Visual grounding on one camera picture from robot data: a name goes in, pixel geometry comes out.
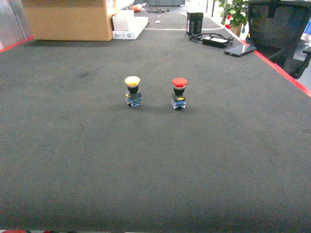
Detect red mushroom push button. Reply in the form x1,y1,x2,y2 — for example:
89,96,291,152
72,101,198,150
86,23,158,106
172,77,188,110

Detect yellow mushroom push button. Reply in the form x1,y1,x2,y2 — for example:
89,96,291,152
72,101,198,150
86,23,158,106
124,76,142,108

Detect black power adapter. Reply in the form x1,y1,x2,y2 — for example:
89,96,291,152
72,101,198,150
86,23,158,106
202,37,230,48

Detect white flat boxes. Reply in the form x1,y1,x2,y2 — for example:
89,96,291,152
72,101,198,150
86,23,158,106
112,10,149,40

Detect black upright device box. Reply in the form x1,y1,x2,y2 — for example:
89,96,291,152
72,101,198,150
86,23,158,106
187,12,204,35

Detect black tablet on table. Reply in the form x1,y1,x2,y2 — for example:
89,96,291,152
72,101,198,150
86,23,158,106
225,45,257,57

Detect potted green plant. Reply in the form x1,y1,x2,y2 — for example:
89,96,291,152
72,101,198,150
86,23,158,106
219,0,248,37

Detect large cardboard box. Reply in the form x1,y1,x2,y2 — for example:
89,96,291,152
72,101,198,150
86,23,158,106
21,0,117,41

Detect black mesh office chair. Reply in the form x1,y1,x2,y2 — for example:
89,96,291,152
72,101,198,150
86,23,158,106
248,0,311,79

